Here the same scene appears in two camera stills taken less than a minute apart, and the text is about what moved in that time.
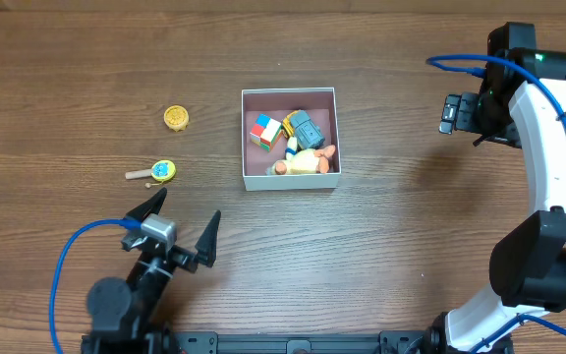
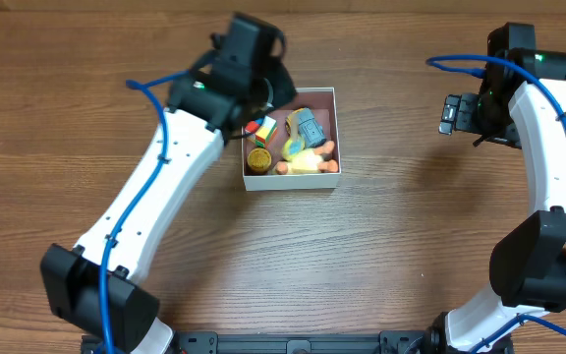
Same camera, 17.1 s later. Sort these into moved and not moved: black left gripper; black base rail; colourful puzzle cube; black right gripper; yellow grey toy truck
Moved: black left gripper; colourful puzzle cube
Not moved: black base rail; black right gripper; yellow grey toy truck
